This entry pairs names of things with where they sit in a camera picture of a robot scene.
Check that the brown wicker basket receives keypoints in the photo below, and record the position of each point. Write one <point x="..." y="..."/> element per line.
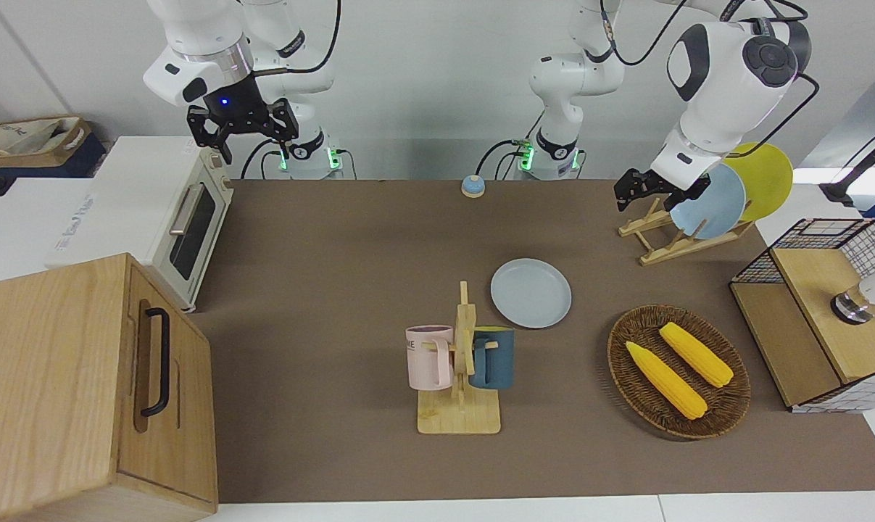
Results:
<point x="633" y="377"/>

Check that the wooden cabinet box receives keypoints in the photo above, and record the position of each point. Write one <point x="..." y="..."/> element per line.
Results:
<point x="53" y="377"/>

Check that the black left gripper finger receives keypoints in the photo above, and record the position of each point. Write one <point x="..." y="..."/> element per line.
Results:
<point x="634" y="183"/>
<point x="680" y="204"/>

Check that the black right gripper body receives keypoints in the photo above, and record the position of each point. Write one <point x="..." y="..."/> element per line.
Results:
<point x="238" y="105"/>

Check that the cardboard box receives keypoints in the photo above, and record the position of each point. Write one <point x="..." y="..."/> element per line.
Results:
<point x="53" y="156"/>

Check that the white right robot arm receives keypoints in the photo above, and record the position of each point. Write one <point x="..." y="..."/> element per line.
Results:
<point x="191" y="29"/>

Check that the yellow plate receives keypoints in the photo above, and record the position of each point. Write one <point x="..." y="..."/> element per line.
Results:
<point x="767" y="177"/>

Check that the brown table mat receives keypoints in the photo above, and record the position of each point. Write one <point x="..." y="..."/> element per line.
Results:
<point x="321" y="326"/>

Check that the white cloth bag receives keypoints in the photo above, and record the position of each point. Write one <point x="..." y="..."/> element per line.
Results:
<point x="24" y="136"/>

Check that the black stand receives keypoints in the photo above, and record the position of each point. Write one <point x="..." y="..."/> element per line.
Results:
<point x="839" y="190"/>

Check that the wooden plate rack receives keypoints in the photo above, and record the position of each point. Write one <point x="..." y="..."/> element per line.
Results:
<point x="669" y="250"/>

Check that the white toaster oven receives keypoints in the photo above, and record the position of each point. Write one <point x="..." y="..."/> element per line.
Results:
<point x="133" y="196"/>

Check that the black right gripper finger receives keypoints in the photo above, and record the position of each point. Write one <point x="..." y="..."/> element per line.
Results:
<point x="209" y="130"/>
<point x="285" y="119"/>

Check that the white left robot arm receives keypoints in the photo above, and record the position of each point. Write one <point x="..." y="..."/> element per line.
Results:
<point x="720" y="65"/>

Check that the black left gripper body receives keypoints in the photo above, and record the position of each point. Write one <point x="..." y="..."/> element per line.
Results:
<point x="680" y="187"/>

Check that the dark blue bin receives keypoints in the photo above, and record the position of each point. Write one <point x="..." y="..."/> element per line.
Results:
<point x="75" y="168"/>

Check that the gray plate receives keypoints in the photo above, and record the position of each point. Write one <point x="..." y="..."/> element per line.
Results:
<point x="531" y="293"/>

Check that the yellow corn cob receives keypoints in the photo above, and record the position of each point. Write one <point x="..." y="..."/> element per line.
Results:
<point x="698" y="355"/>
<point x="665" y="380"/>

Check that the wooden mug rack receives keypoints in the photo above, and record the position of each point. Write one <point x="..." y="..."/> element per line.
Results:
<point x="459" y="417"/>

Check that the dark blue mug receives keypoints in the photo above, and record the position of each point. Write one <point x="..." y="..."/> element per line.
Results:
<point x="496" y="359"/>

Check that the pink mug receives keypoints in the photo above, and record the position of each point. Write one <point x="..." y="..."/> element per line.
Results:
<point x="428" y="359"/>

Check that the light blue plate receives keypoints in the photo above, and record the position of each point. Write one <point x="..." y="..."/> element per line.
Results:
<point x="720" y="206"/>

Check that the blue service bell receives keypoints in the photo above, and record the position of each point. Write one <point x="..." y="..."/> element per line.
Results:
<point x="473" y="188"/>

